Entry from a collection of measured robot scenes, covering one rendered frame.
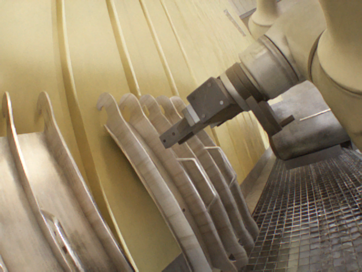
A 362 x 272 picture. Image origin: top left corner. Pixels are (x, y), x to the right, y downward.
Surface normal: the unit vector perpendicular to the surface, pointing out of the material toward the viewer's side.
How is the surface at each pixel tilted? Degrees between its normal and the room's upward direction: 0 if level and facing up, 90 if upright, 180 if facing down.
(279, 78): 131
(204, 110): 90
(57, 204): 71
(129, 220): 90
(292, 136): 90
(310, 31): 61
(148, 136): 90
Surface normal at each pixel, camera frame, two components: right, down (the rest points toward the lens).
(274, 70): -0.30, 0.42
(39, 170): 0.59, -0.66
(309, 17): -0.73, -0.37
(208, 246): -0.52, 0.12
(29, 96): 0.79, -0.32
